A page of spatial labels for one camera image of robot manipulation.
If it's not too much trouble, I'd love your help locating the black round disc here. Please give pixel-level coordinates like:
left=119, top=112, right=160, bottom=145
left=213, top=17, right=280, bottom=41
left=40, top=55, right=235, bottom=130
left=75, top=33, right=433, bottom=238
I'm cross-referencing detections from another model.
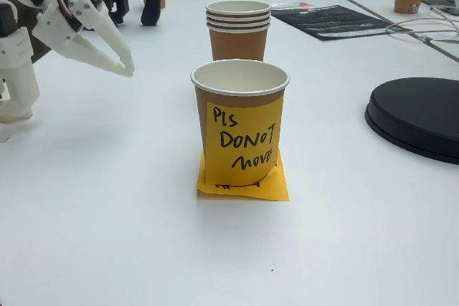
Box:
left=364, top=77, right=459, bottom=166

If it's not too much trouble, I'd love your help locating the black printed leaflet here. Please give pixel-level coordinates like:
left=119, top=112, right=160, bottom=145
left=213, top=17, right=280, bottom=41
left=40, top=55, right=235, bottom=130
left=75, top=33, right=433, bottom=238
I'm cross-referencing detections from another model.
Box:
left=270, top=4, right=413, bottom=42

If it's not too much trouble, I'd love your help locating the brown paper cup with note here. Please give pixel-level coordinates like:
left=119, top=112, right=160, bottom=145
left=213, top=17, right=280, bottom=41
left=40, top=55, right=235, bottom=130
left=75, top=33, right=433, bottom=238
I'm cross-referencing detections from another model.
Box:
left=190, top=59, right=290, bottom=187

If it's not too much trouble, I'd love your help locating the yellow handwritten sticky note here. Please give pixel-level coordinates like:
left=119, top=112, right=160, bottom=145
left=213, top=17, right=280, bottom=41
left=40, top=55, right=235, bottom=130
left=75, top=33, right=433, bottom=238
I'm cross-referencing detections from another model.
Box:
left=196, top=150, right=290, bottom=202

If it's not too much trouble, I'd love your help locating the red and white packet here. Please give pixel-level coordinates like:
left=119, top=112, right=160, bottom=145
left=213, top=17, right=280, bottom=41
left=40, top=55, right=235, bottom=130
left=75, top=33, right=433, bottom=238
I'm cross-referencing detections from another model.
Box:
left=269, top=1, right=315, bottom=11

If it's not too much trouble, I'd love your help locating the white cable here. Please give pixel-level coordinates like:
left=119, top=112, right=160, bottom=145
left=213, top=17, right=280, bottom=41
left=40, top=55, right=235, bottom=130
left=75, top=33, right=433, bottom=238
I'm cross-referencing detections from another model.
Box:
left=385, top=6, right=459, bottom=44

